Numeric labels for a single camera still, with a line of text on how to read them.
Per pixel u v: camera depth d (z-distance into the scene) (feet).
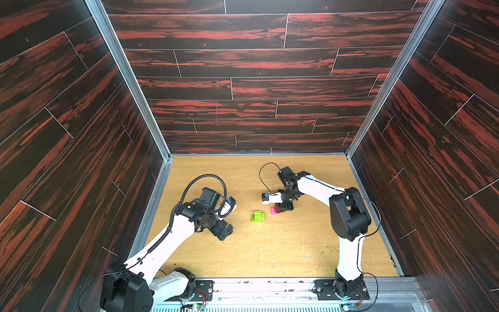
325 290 2.41
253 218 2.98
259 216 2.90
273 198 2.76
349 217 1.74
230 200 2.36
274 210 3.07
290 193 2.66
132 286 1.26
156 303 1.66
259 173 2.90
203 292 2.36
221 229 2.27
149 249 1.43
